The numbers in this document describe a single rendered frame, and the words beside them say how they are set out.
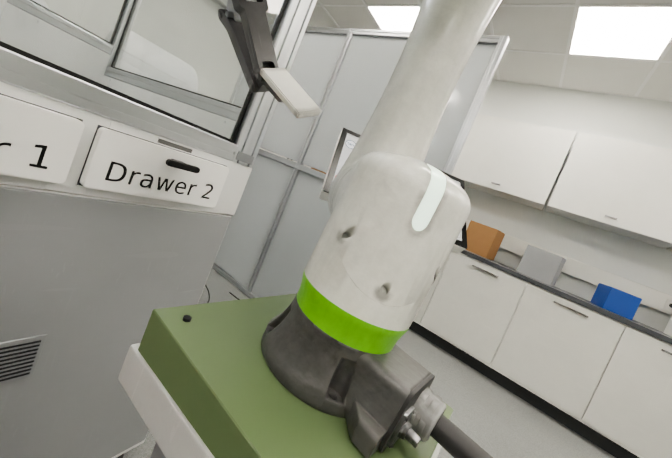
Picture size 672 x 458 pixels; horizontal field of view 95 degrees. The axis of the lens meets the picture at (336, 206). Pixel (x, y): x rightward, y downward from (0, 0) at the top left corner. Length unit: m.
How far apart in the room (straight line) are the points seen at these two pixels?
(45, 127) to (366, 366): 0.57
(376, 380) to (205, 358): 0.15
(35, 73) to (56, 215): 0.23
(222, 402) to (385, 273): 0.17
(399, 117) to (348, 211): 0.21
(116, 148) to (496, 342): 2.86
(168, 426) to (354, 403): 0.16
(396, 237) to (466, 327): 2.78
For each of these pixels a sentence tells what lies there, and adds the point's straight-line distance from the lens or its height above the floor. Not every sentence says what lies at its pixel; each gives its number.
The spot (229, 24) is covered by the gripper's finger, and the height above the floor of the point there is 1.10.
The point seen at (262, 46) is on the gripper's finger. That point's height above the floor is 1.09.
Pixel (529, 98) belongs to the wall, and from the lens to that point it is 4.07.
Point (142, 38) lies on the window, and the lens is 0.73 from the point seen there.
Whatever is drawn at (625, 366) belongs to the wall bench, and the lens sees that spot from 3.08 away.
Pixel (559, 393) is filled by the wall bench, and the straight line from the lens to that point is 3.11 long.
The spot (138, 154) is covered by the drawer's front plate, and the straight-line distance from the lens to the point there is 0.71.
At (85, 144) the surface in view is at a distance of 0.70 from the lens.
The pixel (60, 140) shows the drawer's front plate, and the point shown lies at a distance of 0.66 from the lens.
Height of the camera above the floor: 0.99
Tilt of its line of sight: 3 degrees down
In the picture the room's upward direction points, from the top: 22 degrees clockwise
